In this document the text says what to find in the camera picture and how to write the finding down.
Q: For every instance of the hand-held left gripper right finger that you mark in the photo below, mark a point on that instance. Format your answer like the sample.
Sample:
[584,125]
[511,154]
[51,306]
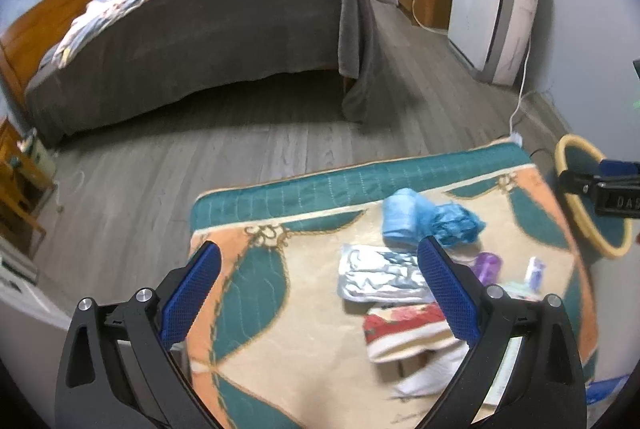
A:
[450,294]

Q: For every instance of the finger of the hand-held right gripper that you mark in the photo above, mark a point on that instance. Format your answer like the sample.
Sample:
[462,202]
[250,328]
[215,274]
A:
[577,183]
[620,169]

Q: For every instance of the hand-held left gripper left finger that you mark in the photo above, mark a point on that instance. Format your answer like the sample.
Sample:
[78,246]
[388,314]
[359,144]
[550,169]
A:
[192,289]

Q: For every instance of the yellow rimmed trash bin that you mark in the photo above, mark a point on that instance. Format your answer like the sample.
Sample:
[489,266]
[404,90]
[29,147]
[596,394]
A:
[582,156]

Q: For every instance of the silver foil pack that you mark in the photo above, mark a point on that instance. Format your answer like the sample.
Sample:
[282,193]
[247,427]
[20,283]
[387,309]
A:
[380,274]

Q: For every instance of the purple small bottle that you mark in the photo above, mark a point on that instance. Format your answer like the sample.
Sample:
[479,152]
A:
[487,266]

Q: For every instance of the crumpled blue shoe cover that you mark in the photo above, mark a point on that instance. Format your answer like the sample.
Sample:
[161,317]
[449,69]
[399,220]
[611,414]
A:
[455,224]

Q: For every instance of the teal orange patterned mat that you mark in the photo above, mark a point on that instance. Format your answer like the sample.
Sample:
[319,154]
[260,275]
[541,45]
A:
[260,269]

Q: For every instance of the white power strip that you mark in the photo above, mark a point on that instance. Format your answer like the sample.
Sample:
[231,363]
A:
[516,140]

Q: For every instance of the crumpled white paper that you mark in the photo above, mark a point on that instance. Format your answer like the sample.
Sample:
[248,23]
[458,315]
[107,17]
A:
[430,374]

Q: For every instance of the small white tube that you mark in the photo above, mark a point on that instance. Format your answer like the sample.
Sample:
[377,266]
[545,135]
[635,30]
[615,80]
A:
[535,271]

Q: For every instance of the light blue shoe cover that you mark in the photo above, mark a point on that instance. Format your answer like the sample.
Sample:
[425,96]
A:
[400,214]

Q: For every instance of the blue white plastic bag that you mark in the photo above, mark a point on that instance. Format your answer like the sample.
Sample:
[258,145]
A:
[605,394]

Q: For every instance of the pale green container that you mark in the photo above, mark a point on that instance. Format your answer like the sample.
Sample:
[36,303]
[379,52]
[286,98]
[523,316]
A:
[45,161]

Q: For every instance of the wooden nightstand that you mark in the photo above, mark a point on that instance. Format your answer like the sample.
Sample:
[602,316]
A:
[20,189]

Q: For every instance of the white air purifier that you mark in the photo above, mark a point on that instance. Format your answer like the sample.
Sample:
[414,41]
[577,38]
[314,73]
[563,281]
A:
[475,9]

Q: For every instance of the bed with grey blanket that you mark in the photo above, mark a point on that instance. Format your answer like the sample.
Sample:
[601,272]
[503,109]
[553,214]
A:
[200,39]

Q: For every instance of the wooden bed headboard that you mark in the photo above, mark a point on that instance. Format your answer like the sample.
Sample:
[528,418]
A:
[45,14]

